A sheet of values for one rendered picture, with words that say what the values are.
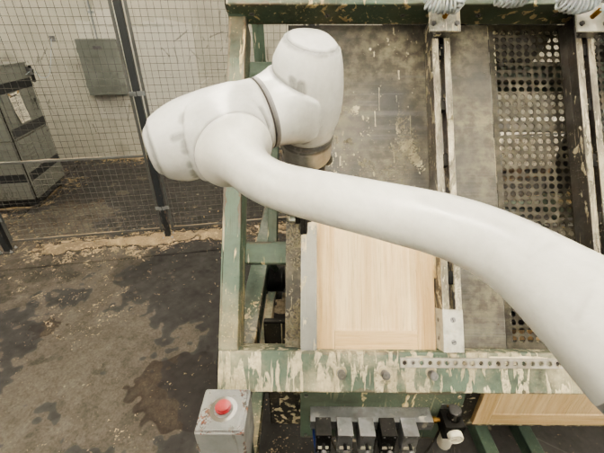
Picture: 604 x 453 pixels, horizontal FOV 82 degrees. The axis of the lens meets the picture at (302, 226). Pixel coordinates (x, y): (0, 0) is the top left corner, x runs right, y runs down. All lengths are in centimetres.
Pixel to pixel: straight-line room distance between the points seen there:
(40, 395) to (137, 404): 55
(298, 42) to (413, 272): 85
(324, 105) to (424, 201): 24
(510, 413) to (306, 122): 164
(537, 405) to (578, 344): 162
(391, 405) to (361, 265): 44
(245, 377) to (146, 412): 115
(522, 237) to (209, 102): 36
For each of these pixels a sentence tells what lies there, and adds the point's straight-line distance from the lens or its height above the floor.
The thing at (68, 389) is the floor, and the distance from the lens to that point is 253.
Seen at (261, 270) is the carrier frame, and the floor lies 79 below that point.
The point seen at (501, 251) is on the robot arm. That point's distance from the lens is 32.
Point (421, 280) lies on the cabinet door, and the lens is 119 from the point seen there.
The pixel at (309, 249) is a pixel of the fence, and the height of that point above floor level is 115.
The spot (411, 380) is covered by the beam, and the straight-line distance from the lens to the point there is 119.
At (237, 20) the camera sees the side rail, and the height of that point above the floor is 179.
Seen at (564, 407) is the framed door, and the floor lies 37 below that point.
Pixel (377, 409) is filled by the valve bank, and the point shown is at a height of 74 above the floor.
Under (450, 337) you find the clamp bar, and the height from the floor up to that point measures 96.
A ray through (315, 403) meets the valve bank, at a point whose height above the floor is 75.
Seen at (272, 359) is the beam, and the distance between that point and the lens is 113.
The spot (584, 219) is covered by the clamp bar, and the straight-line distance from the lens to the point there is 142.
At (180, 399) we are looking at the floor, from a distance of 223.
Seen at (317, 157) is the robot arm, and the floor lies 157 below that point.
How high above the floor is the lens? 176
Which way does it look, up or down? 29 degrees down
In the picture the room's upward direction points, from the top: straight up
